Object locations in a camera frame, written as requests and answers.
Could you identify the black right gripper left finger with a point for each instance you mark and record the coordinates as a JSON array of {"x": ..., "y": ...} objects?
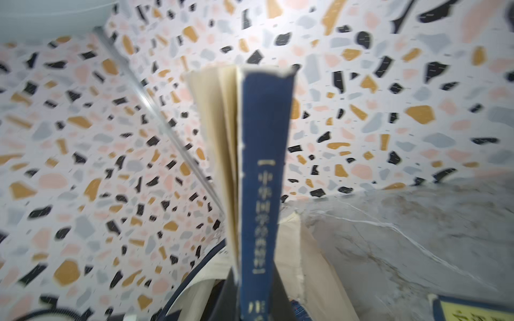
[{"x": 227, "y": 307}]

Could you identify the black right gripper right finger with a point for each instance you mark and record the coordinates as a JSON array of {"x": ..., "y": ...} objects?
[{"x": 282, "y": 308}]

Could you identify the beige canvas floral tote bag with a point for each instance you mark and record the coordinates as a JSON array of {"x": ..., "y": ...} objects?
[{"x": 311, "y": 282}]

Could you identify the blue book yellow label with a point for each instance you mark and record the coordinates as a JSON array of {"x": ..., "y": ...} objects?
[{"x": 447, "y": 308}]

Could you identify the blue book barcode back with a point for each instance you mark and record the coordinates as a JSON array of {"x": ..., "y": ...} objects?
[{"x": 245, "y": 113}]

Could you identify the aluminium corner frame post left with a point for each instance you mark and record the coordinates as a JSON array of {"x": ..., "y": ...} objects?
[{"x": 156, "y": 113}]

